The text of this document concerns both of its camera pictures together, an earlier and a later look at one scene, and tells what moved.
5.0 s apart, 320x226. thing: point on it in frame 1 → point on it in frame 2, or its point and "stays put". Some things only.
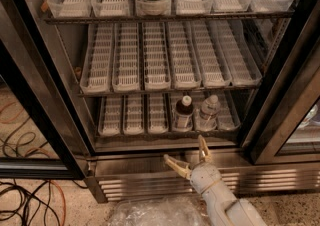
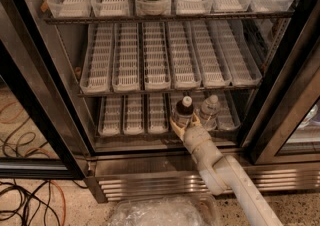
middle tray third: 155,57 stays put
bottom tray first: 111,116 stays put
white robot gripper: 205,176 → 194,135
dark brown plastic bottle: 184,113 stays put
